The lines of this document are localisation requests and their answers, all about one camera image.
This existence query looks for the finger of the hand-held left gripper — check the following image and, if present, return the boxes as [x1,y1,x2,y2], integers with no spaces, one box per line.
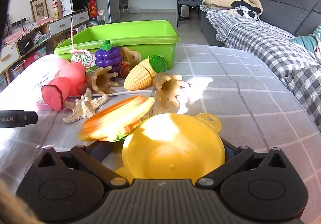
[24,111,39,125]

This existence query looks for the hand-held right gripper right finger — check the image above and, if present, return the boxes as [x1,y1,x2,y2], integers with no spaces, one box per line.
[196,137,293,188]

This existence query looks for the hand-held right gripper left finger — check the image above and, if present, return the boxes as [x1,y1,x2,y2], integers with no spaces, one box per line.
[38,140,128,188]

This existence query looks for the pink toy peach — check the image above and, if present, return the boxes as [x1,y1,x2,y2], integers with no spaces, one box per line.
[41,77,71,111]

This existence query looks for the yellow toy pot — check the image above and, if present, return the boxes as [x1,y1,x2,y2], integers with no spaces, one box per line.
[115,112,226,180]

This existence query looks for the pink toy pig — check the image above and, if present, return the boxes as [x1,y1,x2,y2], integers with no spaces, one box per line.
[54,59,88,96]

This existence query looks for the pink beaded cord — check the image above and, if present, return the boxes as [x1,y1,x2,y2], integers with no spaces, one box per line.
[69,20,96,68]

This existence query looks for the green plastic bin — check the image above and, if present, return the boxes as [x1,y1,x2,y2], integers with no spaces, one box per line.
[53,20,180,70]

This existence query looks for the beige starfish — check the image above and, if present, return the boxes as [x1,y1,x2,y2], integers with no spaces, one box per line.
[63,88,108,123]

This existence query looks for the grey grid tablecloth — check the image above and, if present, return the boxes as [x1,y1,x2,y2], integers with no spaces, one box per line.
[0,44,321,224]

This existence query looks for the pink cloth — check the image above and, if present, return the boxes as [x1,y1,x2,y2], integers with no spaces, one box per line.
[2,17,59,45]

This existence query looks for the beige fuzzy cloth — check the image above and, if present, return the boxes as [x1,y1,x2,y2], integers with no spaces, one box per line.
[0,179,38,224]

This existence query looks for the yellow toy corn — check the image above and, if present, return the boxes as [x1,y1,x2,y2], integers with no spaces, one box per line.
[124,55,167,91]

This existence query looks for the white drawer cabinet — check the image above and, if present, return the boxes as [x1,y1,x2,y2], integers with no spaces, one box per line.
[0,10,91,84]

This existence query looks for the purple toy grapes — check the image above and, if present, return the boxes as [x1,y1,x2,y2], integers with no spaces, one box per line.
[94,40,124,73]

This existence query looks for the small red-brown toy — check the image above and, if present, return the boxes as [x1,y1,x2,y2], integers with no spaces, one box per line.
[118,62,131,78]

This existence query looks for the framed cartoon picture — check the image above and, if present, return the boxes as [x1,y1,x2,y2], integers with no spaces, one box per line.
[30,0,50,22]

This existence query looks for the white microwave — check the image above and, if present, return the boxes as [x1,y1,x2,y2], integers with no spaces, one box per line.
[61,0,89,17]

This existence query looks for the red box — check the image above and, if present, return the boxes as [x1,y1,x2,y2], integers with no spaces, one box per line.
[88,0,98,20]

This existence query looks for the grey sofa with checked cover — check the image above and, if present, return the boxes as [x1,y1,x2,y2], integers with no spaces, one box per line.
[200,5,321,134]

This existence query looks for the teal pillow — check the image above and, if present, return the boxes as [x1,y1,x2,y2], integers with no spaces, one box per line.
[291,25,321,54]

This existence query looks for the black and white bag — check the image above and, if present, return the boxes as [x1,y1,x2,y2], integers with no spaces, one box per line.
[231,1,261,21]

